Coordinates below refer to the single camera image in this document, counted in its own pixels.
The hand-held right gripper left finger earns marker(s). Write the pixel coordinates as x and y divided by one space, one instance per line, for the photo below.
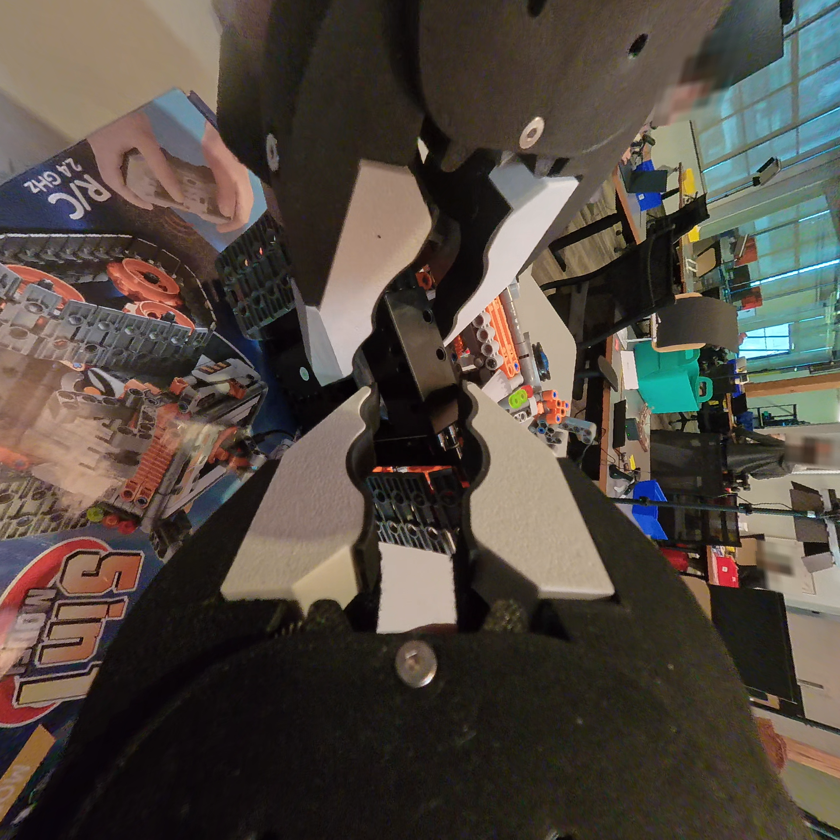
295 518

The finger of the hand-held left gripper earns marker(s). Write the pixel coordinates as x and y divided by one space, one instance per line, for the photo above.
525 210
374 229

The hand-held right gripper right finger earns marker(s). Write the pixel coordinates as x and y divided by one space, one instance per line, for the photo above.
538 525

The orange grey tracked brick robot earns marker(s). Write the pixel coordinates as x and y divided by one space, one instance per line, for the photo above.
420 354

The brown wooden desk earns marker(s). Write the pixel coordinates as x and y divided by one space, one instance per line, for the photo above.
630 197

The brown edged work desk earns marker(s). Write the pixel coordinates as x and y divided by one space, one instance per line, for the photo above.
623 420

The blue plastic bin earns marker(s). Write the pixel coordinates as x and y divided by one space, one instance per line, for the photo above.
649 508

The black mesh office chair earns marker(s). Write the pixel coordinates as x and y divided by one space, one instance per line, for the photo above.
643 275
689 463

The red box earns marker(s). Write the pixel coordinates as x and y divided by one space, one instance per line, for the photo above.
722 564

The teal bin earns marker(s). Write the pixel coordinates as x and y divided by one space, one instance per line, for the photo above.
669 380

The black chair with wooden rim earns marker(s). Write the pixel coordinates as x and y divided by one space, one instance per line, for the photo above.
702 321

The blue robot kit box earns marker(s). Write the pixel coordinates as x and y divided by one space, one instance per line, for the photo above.
98 426

